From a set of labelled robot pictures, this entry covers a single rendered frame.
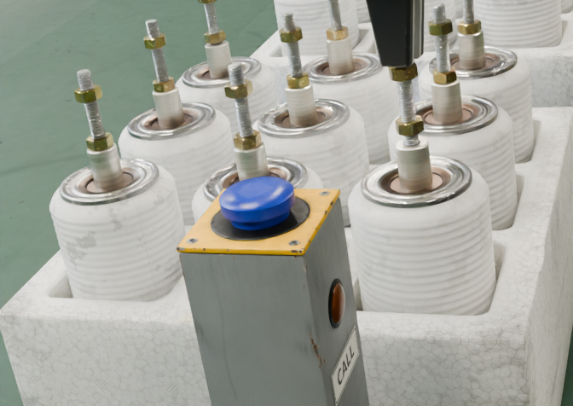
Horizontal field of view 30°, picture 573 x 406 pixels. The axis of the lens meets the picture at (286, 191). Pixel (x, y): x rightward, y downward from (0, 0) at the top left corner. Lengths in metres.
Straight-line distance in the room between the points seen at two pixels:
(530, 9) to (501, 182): 0.40
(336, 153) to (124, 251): 0.18
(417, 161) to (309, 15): 0.56
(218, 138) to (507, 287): 0.28
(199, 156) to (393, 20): 0.26
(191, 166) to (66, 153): 0.75
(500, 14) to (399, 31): 0.52
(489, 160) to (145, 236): 0.26
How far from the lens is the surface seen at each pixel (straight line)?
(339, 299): 0.58
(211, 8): 0.99
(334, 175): 0.84
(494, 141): 0.81
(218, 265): 0.55
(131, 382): 0.81
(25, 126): 1.78
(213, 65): 1.00
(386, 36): 0.68
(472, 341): 0.69
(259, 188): 0.56
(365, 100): 0.94
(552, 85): 1.18
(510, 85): 0.91
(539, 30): 1.20
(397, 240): 0.70
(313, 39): 1.25
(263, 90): 0.99
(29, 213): 1.45
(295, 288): 0.54
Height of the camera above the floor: 0.56
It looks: 25 degrees down
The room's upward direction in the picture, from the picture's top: 9 degrees counter-clockwise
